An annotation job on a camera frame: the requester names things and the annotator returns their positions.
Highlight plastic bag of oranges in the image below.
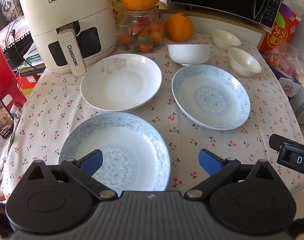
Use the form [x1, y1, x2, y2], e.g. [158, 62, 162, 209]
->
[265, 42, 304, 76]

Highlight white bowl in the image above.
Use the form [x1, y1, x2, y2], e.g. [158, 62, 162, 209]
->
[167, 44, 212, 66]

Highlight blue patterned plate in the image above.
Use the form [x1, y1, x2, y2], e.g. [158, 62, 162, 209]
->
[172, 64, 251, 131]
[58, 112, 171, 193]

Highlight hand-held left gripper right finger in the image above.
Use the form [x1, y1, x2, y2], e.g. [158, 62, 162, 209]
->
[184, 149, 279, 201]

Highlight beige printed box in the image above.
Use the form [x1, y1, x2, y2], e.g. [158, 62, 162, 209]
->
[109, 0, 132, 26]

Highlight large orange with stem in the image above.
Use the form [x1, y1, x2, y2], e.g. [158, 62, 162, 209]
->
[164, 12, 194, 42]

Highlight cream air fryer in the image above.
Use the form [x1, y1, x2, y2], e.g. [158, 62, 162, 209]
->
[18, 0, 117, 77]

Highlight cherry print tablecloth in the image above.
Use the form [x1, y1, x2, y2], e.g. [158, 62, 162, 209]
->
[0, 31, 304, 202]

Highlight white box with red label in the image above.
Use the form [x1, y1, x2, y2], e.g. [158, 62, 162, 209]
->
[278, 72, 303, 98]

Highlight red plastic chair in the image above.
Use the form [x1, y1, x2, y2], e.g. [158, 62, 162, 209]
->
[0, 45, 28, 105]

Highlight white embossed flower plate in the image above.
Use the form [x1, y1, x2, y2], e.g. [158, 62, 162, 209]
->
[80, 54, 162, 111]

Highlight red gift box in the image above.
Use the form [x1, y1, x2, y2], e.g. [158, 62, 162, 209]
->
[258, 3, 301, 53]

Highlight black cable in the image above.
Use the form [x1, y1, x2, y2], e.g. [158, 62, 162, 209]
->
[5, 4, 26, 73]

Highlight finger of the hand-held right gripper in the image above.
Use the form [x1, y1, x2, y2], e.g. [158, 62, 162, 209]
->
[269, 133, 304, 153]

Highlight lace-trimmed floral cloth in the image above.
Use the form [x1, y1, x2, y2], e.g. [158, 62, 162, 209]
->
[0, 15, 33, 48]

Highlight black smartphone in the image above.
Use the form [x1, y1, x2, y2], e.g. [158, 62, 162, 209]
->
[0, 85, 14, 139]

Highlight pile of kumquats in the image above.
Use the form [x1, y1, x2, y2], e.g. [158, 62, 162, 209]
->
[121, 21, 165, 53]

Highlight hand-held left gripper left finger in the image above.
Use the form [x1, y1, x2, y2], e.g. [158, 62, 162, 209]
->
[24, 149, 118, 201]

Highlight cream bowl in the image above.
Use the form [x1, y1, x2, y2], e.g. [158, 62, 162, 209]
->
[228, 47, 262, 77]
[211, 29, 242, 51]

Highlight framed cat picture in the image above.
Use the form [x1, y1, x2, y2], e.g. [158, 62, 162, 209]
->
[0, 0, 18, 29]

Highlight glass jar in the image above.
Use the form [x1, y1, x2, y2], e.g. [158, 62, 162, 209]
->
[114, 6, 166, 54]

